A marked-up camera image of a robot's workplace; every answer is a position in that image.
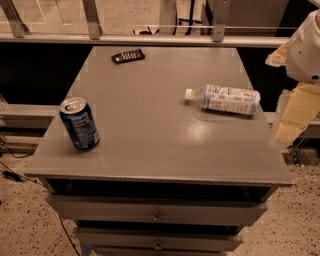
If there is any metal railing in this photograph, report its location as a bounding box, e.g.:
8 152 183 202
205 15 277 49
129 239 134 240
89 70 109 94
0 0 299 48

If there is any grey drawer cabinet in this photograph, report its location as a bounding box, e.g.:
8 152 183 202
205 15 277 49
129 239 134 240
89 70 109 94
26 46 292 256

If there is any upper grey drawer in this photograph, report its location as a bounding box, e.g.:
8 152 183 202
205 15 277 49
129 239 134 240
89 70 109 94
47 195 267 226

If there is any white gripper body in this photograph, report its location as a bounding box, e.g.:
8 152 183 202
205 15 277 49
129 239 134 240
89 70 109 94
286 10 320 84

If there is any black floor cable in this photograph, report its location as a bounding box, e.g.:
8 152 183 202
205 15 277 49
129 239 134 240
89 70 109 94
0 133 81 256

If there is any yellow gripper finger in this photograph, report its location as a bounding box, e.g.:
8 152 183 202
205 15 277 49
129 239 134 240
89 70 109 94
265 42 289 67
271 83 320 147

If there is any clear blue-label plastic bottle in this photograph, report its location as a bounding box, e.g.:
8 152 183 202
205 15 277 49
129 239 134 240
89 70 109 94
185 85 260 116

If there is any lower grey drawer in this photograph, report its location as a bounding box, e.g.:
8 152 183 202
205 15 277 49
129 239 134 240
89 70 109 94
74 228 242 252

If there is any black rxbar chocolate bar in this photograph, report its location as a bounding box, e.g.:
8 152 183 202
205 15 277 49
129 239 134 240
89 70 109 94
111 48 145 64

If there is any blue soda can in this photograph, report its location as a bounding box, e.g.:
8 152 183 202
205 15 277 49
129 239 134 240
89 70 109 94
59 97 100 151

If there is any grey drawer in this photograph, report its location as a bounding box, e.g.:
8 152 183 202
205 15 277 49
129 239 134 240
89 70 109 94
47 195 267 226
74 228 242 252

